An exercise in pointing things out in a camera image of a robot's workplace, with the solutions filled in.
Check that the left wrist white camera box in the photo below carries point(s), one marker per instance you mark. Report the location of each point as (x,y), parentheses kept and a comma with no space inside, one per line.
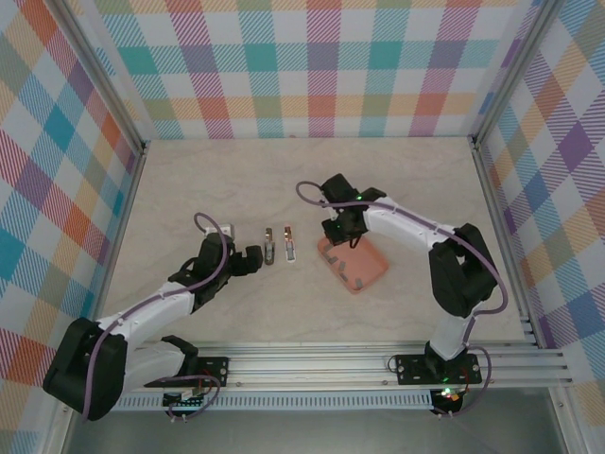
(227,229)

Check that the long aluminium base rail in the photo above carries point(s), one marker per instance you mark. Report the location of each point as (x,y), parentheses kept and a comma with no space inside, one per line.
(307,366)

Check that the left aluminium frame post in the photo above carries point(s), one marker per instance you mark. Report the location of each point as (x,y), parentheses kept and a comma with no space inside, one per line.
(108,80)

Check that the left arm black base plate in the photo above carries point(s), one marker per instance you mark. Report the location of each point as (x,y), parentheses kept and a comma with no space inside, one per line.
(219,364)

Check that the left aluminium side rail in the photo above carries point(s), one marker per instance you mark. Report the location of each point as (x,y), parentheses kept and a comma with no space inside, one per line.
(130,189)

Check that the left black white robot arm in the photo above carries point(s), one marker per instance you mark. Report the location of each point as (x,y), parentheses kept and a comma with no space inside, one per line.
(71,373)

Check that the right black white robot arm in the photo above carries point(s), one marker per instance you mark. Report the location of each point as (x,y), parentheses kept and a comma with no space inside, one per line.
(454,279)

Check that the aluminium frame post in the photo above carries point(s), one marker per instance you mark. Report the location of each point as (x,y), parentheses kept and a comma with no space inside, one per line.
(509,71)
(108,80)

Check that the aluminium side rail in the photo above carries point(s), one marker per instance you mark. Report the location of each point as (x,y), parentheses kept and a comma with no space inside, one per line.
(130,189)
(489,189)

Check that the pink plastic tray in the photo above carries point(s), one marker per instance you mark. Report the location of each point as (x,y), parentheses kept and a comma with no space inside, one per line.
(368,265)

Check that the silver USB stick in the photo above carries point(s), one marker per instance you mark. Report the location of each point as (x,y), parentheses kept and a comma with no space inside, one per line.
(270,253)

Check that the right aluminium side rail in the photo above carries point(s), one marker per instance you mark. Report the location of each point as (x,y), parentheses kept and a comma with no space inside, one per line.
(489,189)

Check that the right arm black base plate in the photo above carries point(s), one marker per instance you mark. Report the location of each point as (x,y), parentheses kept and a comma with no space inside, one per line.
(411,371)

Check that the right aluminium frame post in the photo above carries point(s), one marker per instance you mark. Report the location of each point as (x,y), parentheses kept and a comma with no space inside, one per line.
(509,71)

